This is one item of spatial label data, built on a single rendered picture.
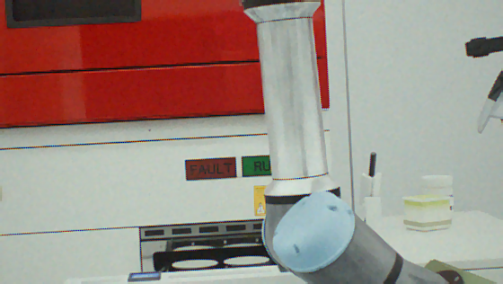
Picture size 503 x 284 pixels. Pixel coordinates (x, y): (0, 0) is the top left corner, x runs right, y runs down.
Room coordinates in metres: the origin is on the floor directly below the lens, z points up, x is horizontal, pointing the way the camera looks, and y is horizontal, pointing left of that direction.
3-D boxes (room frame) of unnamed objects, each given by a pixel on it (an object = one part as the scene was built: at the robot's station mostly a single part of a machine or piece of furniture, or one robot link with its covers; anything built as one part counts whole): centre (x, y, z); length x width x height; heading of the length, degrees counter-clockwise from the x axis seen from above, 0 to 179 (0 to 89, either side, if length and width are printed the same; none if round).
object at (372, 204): (1.97, -0.23, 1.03); 0.06 x 0.04 x 0.13; 4
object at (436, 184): (2.20, -0.41, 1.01); 0.07 x 0.07 x 0.10
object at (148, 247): (2.28, 0.05, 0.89); 0.44 x 0.02 x 0.10; 94
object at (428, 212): (2.06, -0.36, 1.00); 0.07 x 0.07 x 0.07; 23
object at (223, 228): (2.28, 0.05, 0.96); 0.44 x 0.01 x 0.02; 94
